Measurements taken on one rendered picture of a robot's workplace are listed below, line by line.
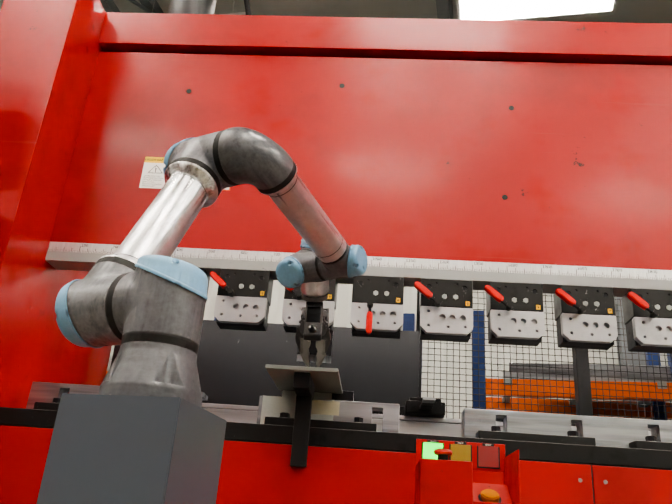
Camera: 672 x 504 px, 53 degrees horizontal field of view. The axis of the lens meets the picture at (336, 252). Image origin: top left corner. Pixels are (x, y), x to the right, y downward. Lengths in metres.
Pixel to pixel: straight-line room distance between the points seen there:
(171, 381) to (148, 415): 0.08
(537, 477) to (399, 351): 0.87
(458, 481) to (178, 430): 0.69
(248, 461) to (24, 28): 1.54
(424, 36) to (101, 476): 1.87
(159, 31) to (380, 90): 0.82
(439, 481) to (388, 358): 1.09
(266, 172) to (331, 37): 1.16
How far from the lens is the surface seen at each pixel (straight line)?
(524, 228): 2.12
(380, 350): 2.50
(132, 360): 1.02
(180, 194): 1.33
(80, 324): 1.16
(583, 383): 2.81
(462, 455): 1.62
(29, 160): 2.18
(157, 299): 1.04
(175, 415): 0.94
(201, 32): 2.54
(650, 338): 2.09
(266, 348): 2.53
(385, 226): 2.07
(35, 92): 2.32
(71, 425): 1.01
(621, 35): 2.58
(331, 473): 1.77
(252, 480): 1.79
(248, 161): 1.35
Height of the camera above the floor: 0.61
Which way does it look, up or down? 23 degrees up
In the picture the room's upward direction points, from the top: 4 degrees clockwise
